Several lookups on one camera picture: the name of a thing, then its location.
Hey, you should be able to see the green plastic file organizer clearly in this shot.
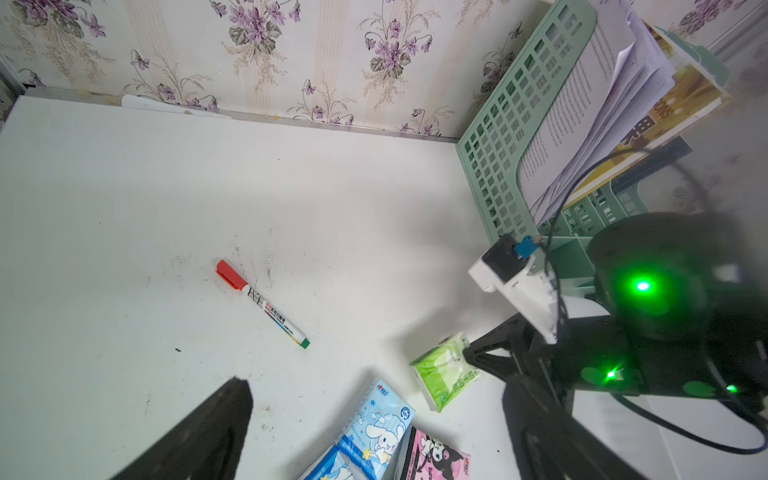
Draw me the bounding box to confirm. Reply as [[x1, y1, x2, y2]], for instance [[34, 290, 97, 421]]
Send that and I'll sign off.
[[457, 1, 730, 296]]

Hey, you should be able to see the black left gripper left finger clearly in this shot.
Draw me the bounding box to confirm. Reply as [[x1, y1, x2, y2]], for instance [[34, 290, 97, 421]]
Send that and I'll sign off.
[[115, 377, 253, 479]]

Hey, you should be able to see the pink tissue pack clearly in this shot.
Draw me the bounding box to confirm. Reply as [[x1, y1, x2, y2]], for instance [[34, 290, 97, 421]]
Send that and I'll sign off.
[[394, 427, 471, 480]]

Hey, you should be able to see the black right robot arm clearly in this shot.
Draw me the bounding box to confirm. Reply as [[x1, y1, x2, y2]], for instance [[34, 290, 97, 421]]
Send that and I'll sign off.
[[464, 212, 767, 414]]

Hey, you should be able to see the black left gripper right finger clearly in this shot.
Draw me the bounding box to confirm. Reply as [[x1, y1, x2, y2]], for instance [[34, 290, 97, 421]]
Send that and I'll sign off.
[[503, 374, 643, 480]]

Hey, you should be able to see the white paper stack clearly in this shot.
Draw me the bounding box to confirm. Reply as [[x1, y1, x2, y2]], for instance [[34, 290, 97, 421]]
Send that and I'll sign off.
[[518, 1, 674, 224]]

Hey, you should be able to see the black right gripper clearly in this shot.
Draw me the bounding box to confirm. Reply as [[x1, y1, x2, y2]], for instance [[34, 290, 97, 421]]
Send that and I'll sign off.
[[463, 313, 574, 396]]

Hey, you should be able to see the dark blue notebook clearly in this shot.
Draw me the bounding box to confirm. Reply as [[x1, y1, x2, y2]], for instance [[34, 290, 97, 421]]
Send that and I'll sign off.
[[608, 136, 693, 195]]

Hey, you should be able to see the blue tissue pack left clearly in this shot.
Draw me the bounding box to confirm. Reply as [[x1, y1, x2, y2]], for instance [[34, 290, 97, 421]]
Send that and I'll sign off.
[[299, 445, 365, 480]]

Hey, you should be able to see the blue tissue pack right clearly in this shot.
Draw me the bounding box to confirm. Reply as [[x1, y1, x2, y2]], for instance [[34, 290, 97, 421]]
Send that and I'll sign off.
[[335, 378, 416, 480]]

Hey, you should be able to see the green tissue pack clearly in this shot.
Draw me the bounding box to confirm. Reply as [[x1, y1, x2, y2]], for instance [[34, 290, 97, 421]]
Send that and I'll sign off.
[[409, 332, 481, 412]]

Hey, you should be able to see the red capped marker pen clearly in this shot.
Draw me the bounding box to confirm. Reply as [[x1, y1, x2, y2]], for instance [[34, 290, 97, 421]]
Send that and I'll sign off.
[[216, 260, 310, 349]]

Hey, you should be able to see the blue tissue pack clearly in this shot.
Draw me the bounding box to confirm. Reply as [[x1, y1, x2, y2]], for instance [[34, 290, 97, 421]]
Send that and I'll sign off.
[[335, 378, 416, 480], [299, 445, 365, 480]]

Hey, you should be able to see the yellow book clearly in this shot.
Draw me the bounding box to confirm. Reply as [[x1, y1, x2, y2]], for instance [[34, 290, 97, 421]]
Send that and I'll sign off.
[[568, 27, 730, 205]]

